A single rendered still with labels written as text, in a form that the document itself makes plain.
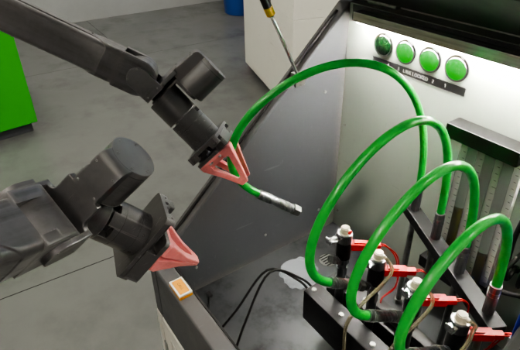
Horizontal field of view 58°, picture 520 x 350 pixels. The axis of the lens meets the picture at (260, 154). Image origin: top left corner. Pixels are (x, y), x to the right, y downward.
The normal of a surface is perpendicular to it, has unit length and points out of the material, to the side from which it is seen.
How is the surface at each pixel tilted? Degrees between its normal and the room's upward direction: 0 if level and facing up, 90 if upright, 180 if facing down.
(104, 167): 66
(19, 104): 90
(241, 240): 90
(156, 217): 45
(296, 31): 90
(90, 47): 72
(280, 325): 0
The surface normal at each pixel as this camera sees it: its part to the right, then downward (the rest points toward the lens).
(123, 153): 0.71, -0.63
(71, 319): -0.02, -0.86
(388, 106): -0.82, 0.30
